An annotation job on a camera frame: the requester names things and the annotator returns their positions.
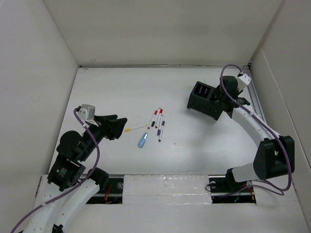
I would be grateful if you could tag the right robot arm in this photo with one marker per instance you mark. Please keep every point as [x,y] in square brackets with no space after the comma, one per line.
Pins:
[275,154]

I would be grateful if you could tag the black capped white marker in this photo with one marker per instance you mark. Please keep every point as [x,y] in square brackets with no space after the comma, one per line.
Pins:
[156,117]

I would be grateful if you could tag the black desk organizer box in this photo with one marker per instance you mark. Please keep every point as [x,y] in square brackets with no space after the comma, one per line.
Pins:
[205,99]

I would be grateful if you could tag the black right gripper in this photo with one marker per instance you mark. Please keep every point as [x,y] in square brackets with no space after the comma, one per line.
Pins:
[219,92]

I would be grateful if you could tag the aluminium rail right side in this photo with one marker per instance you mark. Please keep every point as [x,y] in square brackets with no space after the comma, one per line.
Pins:
[254,95]

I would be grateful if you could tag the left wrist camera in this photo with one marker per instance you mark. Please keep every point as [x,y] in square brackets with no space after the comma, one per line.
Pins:
[86,112]

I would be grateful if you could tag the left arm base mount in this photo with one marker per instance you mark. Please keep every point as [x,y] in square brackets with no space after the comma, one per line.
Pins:
[111,188]

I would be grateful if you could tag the blue capped white marker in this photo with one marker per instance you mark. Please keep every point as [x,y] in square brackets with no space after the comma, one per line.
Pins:
[158,124]

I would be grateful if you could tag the blue highlighter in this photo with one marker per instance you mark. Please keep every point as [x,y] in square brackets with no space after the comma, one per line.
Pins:
[143,140]

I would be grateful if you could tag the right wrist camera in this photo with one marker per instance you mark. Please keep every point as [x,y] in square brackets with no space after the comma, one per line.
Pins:
[243,81]

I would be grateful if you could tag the red capped marker left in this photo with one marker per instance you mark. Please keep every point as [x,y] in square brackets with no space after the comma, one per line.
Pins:
[152,119]

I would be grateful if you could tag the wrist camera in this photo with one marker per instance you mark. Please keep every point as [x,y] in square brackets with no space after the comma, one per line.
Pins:
[86,112]
[243,81]

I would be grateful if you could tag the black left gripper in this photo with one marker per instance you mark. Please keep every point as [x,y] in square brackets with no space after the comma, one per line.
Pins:
[113,126]

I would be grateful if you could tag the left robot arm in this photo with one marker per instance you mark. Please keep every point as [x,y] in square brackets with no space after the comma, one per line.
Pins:
[74,177]

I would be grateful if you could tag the purple capped acrylic marker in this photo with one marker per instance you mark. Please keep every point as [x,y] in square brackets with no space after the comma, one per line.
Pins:
[161,131]

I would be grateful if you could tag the yellow capped white marker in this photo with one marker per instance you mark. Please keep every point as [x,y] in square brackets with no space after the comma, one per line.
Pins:
[135,128]

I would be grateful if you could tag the red capped marker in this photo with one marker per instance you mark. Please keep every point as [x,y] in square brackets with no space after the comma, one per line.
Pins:
[152,119]
[158,116]

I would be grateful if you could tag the red capped marker right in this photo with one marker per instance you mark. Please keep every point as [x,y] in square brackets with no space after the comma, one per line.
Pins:
[158,116]

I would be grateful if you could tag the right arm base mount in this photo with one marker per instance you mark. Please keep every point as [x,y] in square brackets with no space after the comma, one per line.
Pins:
[224,189]

